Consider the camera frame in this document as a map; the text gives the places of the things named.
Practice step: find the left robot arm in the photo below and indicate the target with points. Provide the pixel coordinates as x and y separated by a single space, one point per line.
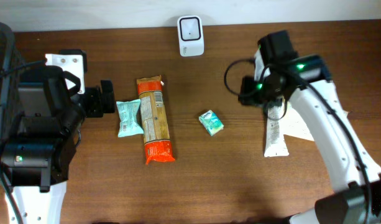
42 107

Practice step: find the yellow snack bag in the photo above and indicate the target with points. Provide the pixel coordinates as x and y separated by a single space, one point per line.
293 125

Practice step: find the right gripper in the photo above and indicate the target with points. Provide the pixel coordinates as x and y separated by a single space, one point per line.
248 96

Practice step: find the mint green snack pouch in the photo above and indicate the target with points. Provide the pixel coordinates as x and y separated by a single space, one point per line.
128 111

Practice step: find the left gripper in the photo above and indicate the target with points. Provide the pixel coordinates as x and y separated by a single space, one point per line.
96 107

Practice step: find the white tube with gold cap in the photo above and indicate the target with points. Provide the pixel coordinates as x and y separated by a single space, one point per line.
275 145

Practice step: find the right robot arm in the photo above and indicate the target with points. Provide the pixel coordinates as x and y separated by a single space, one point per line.
306 83

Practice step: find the teal tissue pack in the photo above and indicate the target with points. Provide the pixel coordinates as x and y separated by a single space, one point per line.
211 122

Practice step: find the orange pasta package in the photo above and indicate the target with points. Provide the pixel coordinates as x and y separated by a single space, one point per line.
157 142

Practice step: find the white barcode scanner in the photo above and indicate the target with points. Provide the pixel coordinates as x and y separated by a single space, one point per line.
190 36

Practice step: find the grey plastic mesh basket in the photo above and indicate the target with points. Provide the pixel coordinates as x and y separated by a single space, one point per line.
10 57

